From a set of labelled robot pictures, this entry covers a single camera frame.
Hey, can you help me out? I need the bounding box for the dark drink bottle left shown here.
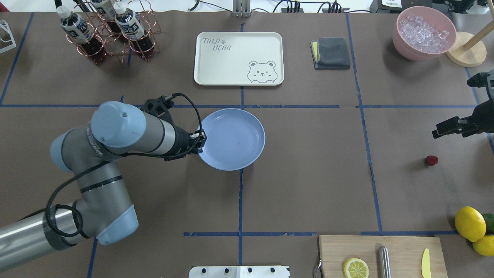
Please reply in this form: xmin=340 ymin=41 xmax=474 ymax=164
xmin=56 ymin=5 xmax=107 ymax=65

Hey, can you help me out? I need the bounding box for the wooden cutting board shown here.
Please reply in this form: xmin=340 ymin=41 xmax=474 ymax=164
xmin=319 ymin=235 xmax=448 ymax=278

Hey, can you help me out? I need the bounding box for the cream bear tray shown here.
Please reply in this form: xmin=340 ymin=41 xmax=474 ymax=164
xmin=193 ymin=32 xmax=284 ymax=86

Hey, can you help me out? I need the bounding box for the wooden cup stand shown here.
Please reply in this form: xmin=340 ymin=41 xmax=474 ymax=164
xmin=446 ymin=20 xmax=494 ymax=68

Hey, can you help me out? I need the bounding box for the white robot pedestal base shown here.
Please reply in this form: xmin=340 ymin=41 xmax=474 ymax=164
xmin=188 ymin=265 xmax=291 ymax=278

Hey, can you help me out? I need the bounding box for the pink bowl of ice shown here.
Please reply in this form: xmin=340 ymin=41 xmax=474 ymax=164
xmin=393 ymin=6 xmax=457 ymax=61

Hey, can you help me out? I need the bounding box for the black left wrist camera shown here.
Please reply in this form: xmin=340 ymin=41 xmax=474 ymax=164
xmin=141 ymin=95 xmax=174 ymax=125

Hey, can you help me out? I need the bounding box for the round yellow lemon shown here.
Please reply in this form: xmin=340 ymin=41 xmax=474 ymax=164
xmin=455 ymin=206 xmax=486 ymax=242

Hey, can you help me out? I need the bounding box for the blue plate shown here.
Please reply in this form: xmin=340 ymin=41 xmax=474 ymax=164
xmin=199 ymin=108 xmax=266 ymax=171

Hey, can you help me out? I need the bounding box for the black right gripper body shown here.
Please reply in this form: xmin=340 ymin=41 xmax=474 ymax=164
xmin=462 ymin=102 xmax=494 ymax=137

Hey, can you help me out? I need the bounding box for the oval yellow lemon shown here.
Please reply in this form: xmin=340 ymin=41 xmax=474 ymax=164
xmin=472 ymin=235 xmax=494 ymax=256

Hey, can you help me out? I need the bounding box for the dark drink bottle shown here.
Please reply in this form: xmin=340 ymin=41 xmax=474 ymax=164
xmin=90 ymin=0 xmax=125 ymax=41
xmin=113 ymin=1 xmax=155 ymax=61
xmin=56 ymin=5 xmax=107 ymax=65

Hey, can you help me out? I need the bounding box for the copper wire bottle rack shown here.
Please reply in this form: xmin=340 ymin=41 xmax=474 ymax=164
xmin=67 ymin=0 xmax=162 ymax=64

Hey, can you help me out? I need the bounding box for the green lime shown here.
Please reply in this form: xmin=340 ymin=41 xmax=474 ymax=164
xmin=482 ymin=213 xmax=494 ymax=235

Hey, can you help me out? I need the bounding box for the half lemon slice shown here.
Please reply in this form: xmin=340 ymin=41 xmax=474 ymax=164
xmin=342 ymin=258 xmax=369 ymax=278

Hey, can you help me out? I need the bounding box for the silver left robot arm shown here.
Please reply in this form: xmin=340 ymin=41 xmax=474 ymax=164
xmin=1 ymin=100 xmax=206 ymax=271

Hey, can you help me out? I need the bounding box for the red strawberry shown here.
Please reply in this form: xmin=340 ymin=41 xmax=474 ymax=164
xmin=424 ymin=155 xmax=439 ymax=166

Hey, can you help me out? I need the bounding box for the dark drink bottle right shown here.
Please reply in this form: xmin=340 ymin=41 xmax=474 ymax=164
xmin=113 ymin=1 xmax=155 ymax=61

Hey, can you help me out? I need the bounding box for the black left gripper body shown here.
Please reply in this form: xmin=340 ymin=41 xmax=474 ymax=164
xmin=172 ymin=126 xmax=199 ymax=160

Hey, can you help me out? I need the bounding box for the yellow plastic knife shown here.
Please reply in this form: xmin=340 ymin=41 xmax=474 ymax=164
xmin=421 ymin=248 xmax=431 ymax=278

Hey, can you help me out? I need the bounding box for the dark drink bottle front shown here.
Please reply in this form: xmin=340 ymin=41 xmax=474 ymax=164
xmin=90 ymin=0 xmax=125 ymax=41

